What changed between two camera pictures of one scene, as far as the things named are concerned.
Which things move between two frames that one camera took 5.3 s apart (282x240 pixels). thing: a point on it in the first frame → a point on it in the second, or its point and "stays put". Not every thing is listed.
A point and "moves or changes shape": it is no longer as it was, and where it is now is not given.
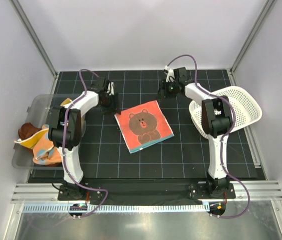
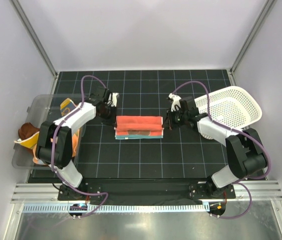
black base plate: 145,190 stays put
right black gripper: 162,87 → 169,116
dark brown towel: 26,130 stays put
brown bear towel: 143,126 moves or changes shape
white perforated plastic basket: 247,108 stays put
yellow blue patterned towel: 31,140 stays put
